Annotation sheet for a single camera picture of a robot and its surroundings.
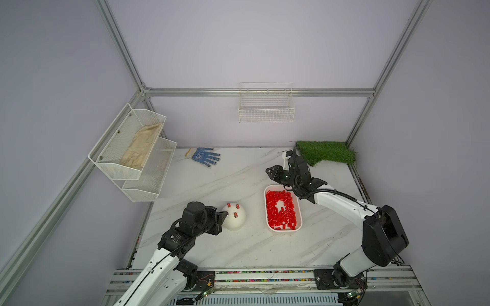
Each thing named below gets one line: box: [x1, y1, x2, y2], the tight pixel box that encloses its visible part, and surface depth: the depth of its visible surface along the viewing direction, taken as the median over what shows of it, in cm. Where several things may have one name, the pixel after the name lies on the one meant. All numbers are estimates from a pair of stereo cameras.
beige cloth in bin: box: [119, 122, 163, 168], surface depth 81 cm
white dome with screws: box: [221, 202, 247, 231], surface depth 83 cm
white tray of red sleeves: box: [264, 184, 303, 233], surface depth 93 cm
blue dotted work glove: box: [185, 147, 221, 168], surface depth 120 cm
